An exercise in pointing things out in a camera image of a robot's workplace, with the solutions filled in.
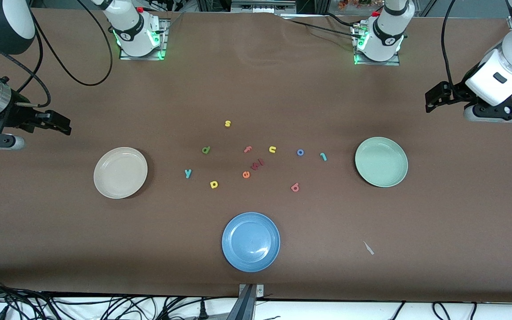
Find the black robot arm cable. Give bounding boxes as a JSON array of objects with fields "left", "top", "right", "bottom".
[
  {"left": 0, "top": 0, "right": 114, "bottom": 108},
  {"left": 441, "top": 0, "right": 459, "bottom": 88}
]

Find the blue round plate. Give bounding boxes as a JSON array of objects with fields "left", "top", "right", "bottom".
[{"left": 221, "top": 212, "right": 281, "bottom": 273}]

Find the black cable on table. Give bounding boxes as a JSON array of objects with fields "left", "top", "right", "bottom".
[
  {"left": 325, "top": 12, "right": 361, "bottom": 27},
  {"left": 283, "top": 18, "right": 358, "bottom": 34}
]

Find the brown table cover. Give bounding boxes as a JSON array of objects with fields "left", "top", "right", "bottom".
[{"left": 0, "top": 7, "right": 512, "bottom": 304}]

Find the beige round plate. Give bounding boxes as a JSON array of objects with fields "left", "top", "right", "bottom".
[{"left": 93, "top": 147, "right": 148, "bottom": 200}]

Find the grey power strip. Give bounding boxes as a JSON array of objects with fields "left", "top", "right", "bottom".
[{"left": 231, "top": 0, "right": 297, "bottom": 13}]

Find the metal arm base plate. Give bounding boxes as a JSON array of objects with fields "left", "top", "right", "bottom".
[
  {"left": 120, "top": 20, "right": 168, "bottom": 60},
  {"left": 354, "top": 24, "right": 401, "bottom": 66}
]

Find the black aluminium frame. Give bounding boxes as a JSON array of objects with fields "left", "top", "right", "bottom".
[{"left": 196, "top": 0, "right": 328, "bottom": 14}]

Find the green round plate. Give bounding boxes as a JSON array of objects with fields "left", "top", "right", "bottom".
[{"left": 354, "top": 136, "right": 409, "bottom": 188}]

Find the dark aluminium profile beam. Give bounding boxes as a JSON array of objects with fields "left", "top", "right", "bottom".
[{"left": 226, "top": 284, "right": 256, "bottom": 320}]

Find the orange leafy decoration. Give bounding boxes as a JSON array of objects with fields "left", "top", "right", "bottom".
[{"left": 337, "top": 0, "right": 374, "bottom": 11}]

